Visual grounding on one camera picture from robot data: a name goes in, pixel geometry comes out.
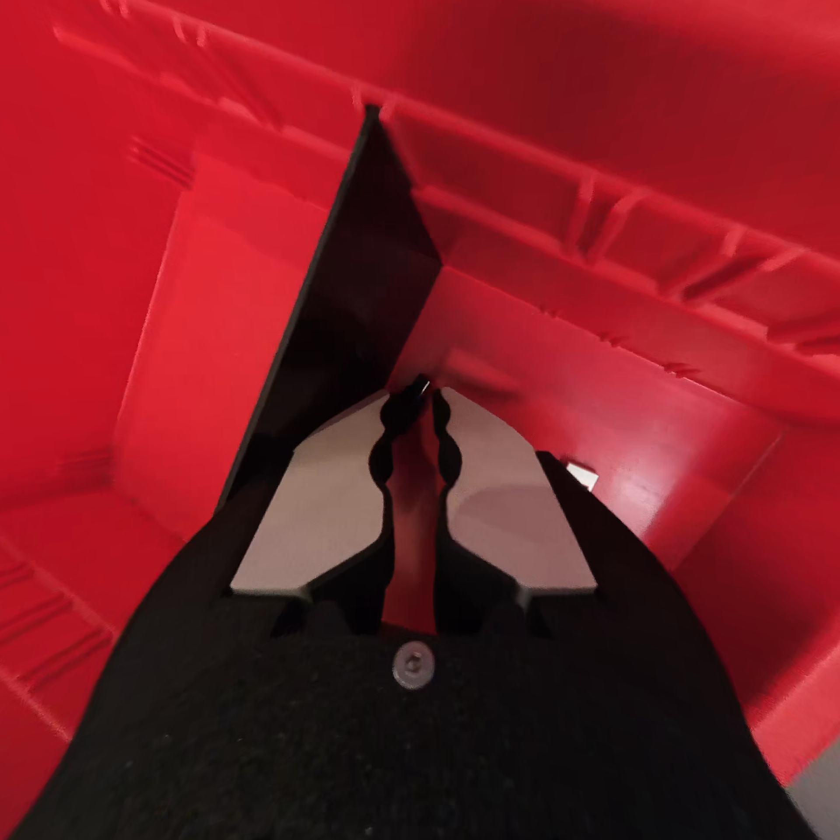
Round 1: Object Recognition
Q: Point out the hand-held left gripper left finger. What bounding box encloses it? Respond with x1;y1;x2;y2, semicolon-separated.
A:
228;387;403;634

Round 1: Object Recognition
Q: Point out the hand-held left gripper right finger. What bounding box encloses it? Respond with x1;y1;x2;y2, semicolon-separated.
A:
430;386;598;635

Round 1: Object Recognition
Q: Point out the red storage bin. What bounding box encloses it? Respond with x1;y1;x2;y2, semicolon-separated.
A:
0;0;840;821

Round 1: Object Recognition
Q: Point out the black bin divider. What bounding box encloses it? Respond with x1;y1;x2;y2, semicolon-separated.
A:
215;104;448;519

